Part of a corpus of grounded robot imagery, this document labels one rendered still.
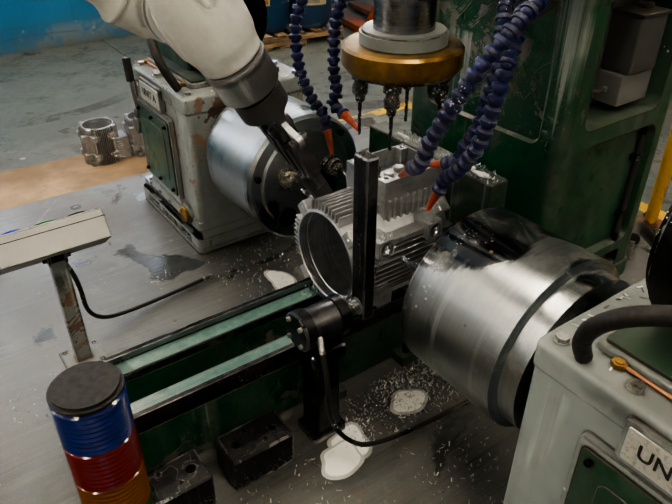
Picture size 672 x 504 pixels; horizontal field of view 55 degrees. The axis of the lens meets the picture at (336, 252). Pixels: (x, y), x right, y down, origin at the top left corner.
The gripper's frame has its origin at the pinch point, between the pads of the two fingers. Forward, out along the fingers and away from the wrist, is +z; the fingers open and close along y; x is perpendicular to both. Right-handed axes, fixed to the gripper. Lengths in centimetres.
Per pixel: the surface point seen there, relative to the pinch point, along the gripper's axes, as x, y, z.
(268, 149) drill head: -0.2, 15.1, -0.4
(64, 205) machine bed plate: 37, 79, 15
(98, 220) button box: 29.0, 16.6, -11.6
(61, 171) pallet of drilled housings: 43, 246, 87
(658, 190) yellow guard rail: -149, 53, 191
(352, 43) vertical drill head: -15.8, -2.1, -16.2
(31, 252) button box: 39.2, 15.5, -15.7
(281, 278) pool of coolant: 12.7, 19.2, 28.9
